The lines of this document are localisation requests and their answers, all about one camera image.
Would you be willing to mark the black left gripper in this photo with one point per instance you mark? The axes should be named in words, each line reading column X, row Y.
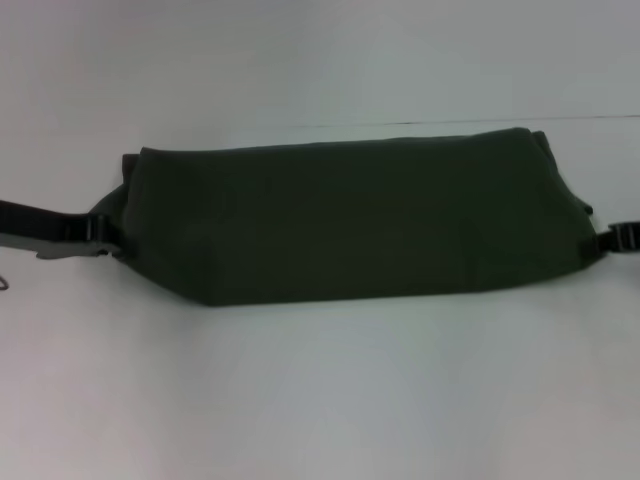
column 30, row 217

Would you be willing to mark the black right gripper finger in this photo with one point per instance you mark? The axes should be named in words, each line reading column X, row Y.
column 620, row 239

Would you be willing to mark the dark green t-shirt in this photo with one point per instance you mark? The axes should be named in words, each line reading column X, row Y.
column 350, row 210

